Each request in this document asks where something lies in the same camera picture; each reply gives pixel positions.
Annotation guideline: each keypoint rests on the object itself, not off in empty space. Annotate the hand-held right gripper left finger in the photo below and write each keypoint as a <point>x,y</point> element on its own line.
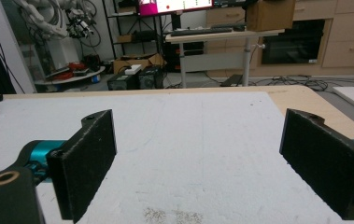
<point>82,161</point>

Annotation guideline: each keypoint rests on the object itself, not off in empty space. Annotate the computer monitor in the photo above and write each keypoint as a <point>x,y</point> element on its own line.
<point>181,5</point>

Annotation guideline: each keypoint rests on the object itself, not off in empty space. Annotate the open cardboard box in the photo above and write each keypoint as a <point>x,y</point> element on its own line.
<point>124,63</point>

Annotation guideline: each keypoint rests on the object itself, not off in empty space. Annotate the white foam mat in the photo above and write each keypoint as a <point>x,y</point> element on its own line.
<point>196,140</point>

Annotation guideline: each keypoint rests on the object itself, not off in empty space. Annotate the black keyboard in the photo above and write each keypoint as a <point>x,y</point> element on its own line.
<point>201,31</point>

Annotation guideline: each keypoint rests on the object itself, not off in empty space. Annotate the red tool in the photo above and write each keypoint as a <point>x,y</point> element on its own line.
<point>76,66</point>

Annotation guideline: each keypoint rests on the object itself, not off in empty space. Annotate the white-legged standing desk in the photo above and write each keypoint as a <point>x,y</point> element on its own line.
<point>215,60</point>

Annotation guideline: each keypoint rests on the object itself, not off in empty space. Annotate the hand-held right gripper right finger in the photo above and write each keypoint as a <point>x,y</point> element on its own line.
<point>324,161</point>

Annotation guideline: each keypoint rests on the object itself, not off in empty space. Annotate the round white table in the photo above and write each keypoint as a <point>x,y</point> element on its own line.
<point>72,78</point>

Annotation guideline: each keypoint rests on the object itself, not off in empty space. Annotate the black metal shelf rack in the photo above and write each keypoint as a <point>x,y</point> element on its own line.
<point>140,35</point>

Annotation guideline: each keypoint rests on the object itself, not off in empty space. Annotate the black computer tower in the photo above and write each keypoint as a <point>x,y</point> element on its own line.
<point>190,53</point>

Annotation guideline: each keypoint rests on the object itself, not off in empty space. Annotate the black equipment box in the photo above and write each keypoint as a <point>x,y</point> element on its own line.
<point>121,82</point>
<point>149,77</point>

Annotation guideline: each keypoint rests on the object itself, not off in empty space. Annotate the flat black floor pad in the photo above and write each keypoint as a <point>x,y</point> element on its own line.
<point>232,80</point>

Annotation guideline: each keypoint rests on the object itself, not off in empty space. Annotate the light wooden cabinet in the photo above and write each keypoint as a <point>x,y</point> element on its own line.
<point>349,37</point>

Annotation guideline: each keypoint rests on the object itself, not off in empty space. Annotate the small white box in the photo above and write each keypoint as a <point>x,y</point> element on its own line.
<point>133,69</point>

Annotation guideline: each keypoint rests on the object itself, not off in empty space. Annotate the closed cardboard box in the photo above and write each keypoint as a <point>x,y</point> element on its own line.
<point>271,15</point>

